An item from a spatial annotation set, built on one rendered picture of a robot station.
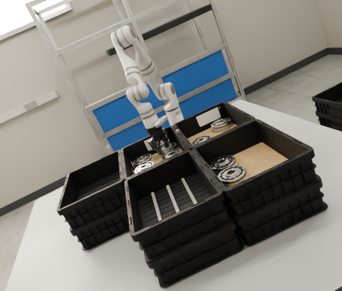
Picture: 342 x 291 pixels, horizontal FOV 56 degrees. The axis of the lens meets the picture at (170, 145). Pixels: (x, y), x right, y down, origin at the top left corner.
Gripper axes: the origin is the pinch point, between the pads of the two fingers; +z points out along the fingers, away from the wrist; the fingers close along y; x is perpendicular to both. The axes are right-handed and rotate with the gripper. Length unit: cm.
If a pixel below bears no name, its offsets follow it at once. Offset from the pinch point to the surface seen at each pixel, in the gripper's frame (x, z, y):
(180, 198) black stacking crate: 29.2, 3.1, 32.8
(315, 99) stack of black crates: 47, 28, -100
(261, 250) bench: 60, 16, 41
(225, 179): 46, 0, 26
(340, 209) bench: 79, 16, 20
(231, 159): 42.7, 0.3, 12.2
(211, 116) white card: 14.8, -1.8, -28.0
